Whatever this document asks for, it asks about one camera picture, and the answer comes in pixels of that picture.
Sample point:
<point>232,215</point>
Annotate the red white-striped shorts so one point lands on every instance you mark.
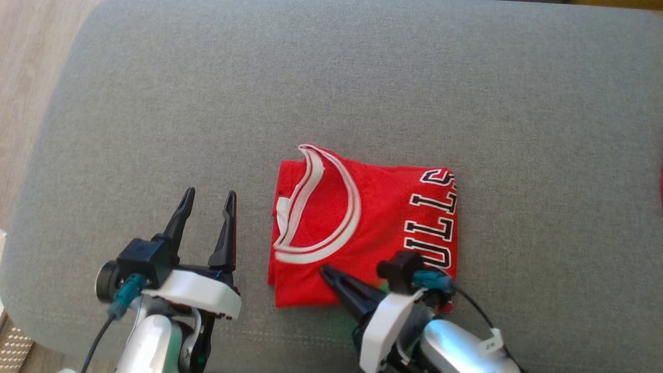
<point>661,189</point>

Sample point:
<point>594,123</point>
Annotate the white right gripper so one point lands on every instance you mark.
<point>386,331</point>

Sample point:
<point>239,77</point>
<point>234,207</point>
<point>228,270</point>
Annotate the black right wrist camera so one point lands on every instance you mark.
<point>401,269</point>

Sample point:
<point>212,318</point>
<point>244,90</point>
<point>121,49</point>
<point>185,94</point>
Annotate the red basketball jersey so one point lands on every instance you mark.
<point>383,217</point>

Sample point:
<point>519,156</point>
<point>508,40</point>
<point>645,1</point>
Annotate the grey sofa seat cushion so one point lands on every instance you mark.
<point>362,77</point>

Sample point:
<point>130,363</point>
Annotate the woven beige basket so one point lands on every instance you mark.
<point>13,349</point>

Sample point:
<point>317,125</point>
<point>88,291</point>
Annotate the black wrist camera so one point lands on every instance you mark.
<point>401,269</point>
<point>142,261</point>

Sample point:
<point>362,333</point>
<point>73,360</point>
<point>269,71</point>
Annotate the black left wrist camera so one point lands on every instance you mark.
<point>142,261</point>

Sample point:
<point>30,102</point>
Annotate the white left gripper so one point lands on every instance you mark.
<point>199,292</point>

